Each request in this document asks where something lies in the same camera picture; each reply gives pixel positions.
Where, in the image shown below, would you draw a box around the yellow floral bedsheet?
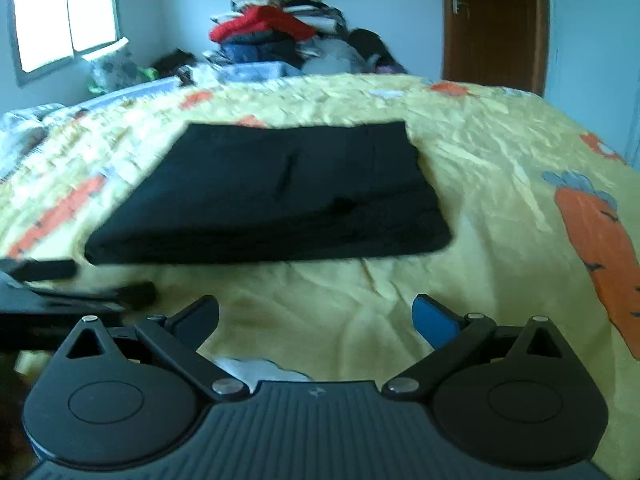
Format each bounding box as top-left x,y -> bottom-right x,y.
0,72 -> 640,480

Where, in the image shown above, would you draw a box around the floral pillow by window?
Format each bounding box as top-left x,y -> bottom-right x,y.
82,38 -> 145,94

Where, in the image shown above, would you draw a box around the pile of clothes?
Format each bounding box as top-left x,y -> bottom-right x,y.
208,0 -> 407,75

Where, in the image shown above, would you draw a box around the green plastic chair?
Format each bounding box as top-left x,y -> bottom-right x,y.
88,67 -> 158,96

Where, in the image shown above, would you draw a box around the white crumpled blanket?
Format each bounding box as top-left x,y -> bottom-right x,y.
1,103 -> 64,179

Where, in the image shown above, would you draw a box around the brown wooden door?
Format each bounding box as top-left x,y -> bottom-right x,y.
442,0 -> 549,96

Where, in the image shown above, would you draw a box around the window with grey frame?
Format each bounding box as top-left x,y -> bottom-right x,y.
6,0 -> 122,87

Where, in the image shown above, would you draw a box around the black pants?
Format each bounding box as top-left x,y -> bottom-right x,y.
85,122 -> 452,264

